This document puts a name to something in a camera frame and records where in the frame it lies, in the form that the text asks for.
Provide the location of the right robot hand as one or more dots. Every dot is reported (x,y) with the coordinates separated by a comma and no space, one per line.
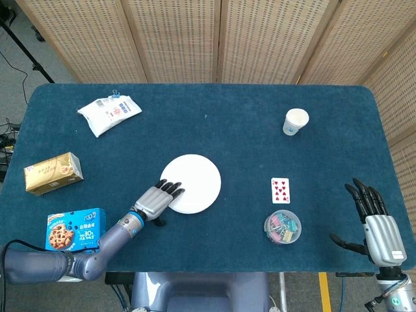
(385,239)

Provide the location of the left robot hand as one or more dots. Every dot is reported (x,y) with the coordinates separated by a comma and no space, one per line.
(152,203)

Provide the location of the white table leg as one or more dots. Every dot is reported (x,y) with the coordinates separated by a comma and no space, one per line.
(282,292)

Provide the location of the blue cookie box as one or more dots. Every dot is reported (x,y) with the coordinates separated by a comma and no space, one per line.
(71,227)

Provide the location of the blue binder clip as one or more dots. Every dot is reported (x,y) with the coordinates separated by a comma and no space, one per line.
(115,95)

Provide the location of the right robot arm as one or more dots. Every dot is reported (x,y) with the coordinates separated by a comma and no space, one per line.
(399,299)

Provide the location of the nine of hearts playing card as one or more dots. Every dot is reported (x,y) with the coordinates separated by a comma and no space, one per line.
(280,190)

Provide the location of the blue-grey robot torso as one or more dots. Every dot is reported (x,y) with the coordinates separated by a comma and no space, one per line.
(195,292)

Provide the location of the black flat device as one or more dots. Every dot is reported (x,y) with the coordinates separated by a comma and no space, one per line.
(117,279)

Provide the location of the white round plate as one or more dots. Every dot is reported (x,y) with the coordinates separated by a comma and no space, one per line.
(195,175)

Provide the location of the white powder bag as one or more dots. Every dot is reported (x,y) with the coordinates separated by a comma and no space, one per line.
(107,115)

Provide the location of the black tripod stand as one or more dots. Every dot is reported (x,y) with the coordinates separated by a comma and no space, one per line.
(19,45)

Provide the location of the woven folding screen panel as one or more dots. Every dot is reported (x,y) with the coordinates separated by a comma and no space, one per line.
(175,39)
(84,39)
(357,32)
(273,39)
(399,97)

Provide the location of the white paper cup blue flower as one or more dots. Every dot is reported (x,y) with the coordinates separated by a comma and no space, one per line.
(294,122)

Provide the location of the clear jar of binder clips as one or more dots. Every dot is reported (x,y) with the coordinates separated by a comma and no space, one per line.
(282,227)

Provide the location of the gold foil box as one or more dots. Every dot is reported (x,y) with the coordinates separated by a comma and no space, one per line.
(52,174)

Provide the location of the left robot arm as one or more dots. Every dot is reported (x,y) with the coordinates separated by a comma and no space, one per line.
(110,237)

